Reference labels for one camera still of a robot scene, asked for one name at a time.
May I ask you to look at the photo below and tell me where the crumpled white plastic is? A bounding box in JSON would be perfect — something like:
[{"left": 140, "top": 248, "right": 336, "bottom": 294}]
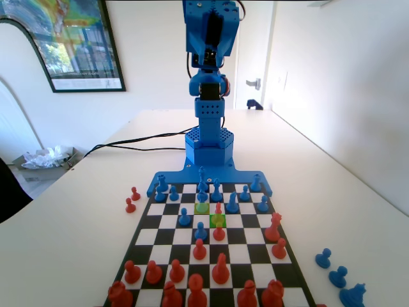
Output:
[{"left": 21, "top": 145, "right": 70, "bottom": 169}]

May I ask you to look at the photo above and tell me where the black and white chessboard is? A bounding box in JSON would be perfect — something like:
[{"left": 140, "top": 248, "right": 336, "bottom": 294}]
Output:
[{"left": 102, "top": 182, "right": 318, "bottom": 307}]

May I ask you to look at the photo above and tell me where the blue queen chess piece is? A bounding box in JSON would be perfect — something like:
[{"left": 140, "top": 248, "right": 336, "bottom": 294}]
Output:
[{"left": 210, "top": 178, "right": 224, "bottom": 203}]

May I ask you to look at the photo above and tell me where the white arched panel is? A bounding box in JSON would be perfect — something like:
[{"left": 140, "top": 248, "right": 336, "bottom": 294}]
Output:
[{"left": 0, "top": 17, "right": 54, "bottom": 166}]

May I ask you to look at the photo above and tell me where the black table cable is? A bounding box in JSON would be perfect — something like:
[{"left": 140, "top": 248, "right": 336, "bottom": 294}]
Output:
[
  {"left": 83, "top": 126, "right": 199, "bottom": 158},
  {"left": 95, "top": 143, "right": 187, "bottom": 152}
]

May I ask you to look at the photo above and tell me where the white door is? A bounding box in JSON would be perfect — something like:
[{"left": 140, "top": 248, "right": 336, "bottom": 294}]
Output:
[{"left": 235, "top": 0, "right": 276, "bottom": 111}]

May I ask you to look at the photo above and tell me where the black chair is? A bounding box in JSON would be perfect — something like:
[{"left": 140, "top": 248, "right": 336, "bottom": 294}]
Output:
[{"left": 0, "top": 156, "right": 34, "bottom": 224}]

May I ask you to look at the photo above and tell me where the blue printed base plate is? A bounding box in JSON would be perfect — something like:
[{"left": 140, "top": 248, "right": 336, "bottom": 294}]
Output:
[{"left": 146, "top": 159, "right": 274, "bottom": 198}]

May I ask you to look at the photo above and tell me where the dark framed wall poster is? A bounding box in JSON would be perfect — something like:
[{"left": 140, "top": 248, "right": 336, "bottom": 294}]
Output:
[{"left": 0, "top": 0, "right": 127, "bottom": 94}]

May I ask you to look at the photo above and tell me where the cardboard box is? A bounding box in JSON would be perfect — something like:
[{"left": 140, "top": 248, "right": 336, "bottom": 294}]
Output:
[{"left": 12, "top": 146, "right": 84, "bottom": 184}]

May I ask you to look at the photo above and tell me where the blue knight chess piece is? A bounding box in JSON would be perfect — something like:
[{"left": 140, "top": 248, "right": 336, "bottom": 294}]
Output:
[
  {"left": 339, "top": 282, "right": 367, "bottom": 307},
  {"left": 226, "top": 191, "right": 240, "bottom": 214}
]

